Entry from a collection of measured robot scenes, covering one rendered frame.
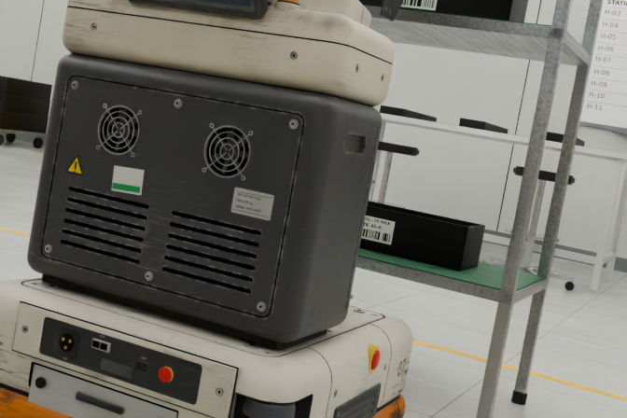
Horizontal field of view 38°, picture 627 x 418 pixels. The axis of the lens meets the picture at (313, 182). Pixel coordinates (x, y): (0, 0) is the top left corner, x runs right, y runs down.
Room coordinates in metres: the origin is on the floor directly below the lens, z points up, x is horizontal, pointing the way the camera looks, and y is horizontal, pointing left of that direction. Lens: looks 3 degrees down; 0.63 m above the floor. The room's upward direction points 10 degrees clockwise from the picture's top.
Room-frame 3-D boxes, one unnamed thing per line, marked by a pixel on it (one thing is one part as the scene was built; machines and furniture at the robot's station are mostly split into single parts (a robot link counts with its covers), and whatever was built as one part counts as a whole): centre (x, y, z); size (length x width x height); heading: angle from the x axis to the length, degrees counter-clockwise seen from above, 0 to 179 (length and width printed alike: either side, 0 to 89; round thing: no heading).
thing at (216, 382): (1.38, 0.25, 0.23); 0.41 x 0.02 x 0.08; 67
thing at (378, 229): (2.40, -0.17, 0.41); 0.57 x 0.17 x 0.11; 66
